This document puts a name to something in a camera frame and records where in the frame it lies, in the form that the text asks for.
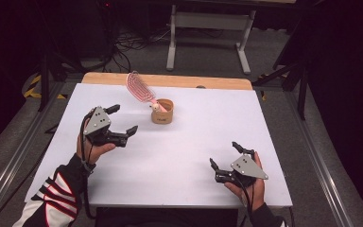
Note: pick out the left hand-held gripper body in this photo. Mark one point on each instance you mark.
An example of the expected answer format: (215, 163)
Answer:
(98, 121)

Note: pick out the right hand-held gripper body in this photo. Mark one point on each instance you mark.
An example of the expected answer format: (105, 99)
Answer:
(247, 167)

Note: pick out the pink hairbrush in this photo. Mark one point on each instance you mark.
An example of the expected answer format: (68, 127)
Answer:
(138, 86)

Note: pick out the tan round holder cup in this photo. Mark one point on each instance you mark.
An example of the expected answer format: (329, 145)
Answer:
(163, 116)

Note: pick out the person's right hand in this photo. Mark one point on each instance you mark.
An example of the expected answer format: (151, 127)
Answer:
(255, 192)

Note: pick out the person's left hand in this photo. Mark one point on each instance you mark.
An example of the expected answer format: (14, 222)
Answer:
(96, 153)

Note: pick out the yellow black hazard tape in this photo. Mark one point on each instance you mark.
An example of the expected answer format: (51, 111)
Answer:
(263, 94)
(31, 91)

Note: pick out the black metal stand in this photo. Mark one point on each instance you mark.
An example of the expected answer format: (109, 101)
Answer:
(302, 91)
(45, 78)

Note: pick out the person's dark lap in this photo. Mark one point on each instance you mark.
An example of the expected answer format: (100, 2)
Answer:
(170, 218)

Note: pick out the wooden table edge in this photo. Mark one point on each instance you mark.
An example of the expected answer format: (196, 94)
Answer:
(195, 81)

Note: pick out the aluminium floor rail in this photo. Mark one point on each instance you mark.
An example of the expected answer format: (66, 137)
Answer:
(321, 164)
(15, 157)

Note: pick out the grey metal stand frame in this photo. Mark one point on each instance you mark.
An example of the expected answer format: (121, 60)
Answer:
(212, 20)

